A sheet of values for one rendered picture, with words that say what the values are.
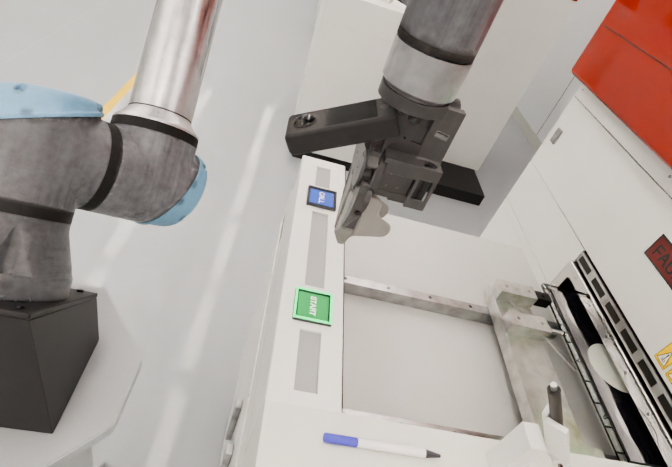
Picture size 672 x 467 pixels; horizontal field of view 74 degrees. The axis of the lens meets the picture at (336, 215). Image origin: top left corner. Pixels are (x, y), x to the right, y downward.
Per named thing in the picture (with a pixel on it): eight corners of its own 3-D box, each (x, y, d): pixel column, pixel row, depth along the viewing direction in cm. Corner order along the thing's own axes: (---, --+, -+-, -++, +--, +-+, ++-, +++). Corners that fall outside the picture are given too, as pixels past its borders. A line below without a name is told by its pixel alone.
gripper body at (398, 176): (420, 218, 49) (472, 121, 42) (344, 198, 47) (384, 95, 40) (412, 178, 55) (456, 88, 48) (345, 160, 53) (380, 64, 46)
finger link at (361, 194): (354, 238, 50) (381, 174, 45) (341, 234, 50) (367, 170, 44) (354, 211, 54) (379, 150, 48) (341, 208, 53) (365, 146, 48)
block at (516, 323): (538, 326, 87) (546, 317, 86) (543, 341, 85) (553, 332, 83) (501, 318, 86) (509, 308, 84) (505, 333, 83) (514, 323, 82)
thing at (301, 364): (327, 213, 105) (345, 165, 97) (312, 463, 62) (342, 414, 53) (288, 204, 103) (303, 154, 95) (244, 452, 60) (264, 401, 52)
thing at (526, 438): (525, 456, 56) (593, 403, 48) (536, 491, 53) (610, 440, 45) (481, 448, 55) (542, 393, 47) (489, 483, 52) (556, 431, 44)
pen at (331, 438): (441, 449, 52) (325, 430, 50) (442, 458, 51) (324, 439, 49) (437, 453, 53) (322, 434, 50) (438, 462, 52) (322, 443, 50)
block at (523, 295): (525, 295, 94) (533, 286, 92) (530, 308, 91) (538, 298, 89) (490, 287, 92) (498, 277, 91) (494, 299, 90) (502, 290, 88)
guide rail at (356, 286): (550, 331, 97) (558, 322, 95) (553, 338, 95) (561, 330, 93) (326, 281, 88) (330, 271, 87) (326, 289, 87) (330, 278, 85)
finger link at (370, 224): (376, 267, 55) (404, 210, 49) (329, 256, 54) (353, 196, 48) (375, 249, 57) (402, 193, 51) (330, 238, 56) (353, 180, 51)
